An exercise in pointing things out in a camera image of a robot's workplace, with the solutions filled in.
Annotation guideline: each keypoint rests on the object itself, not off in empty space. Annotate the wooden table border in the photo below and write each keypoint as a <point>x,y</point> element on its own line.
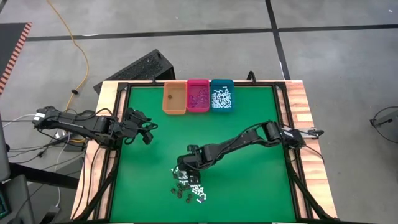
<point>105,102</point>

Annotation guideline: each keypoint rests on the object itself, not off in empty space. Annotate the grey equipment cabinet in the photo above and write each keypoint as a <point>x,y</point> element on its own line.
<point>18,199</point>

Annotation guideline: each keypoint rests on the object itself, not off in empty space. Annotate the pink plastic bin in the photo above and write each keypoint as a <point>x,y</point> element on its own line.
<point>198,85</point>

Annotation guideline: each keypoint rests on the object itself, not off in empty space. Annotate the blue plastic bin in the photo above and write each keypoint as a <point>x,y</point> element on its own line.
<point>222,83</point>

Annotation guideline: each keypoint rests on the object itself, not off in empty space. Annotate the black table clamp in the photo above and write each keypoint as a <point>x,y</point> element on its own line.
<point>249,74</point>

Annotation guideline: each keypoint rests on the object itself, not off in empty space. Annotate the black mesh computer case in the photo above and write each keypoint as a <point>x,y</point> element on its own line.
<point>140,68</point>

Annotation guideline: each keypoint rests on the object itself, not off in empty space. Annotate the orange plastic bin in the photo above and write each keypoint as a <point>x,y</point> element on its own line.
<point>174,101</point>

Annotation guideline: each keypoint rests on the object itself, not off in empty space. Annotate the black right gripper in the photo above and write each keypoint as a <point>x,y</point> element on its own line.
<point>197,160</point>

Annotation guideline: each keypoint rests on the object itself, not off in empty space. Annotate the black mat orange striped edge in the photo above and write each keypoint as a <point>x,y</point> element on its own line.
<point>7,43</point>

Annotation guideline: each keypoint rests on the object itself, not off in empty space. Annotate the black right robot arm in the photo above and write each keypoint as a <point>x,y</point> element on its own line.
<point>248,138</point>

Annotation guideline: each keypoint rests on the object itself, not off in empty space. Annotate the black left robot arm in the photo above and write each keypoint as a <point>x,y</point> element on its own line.
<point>81,124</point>

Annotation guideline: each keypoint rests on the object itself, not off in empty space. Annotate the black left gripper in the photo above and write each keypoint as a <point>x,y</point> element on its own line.
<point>135,126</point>

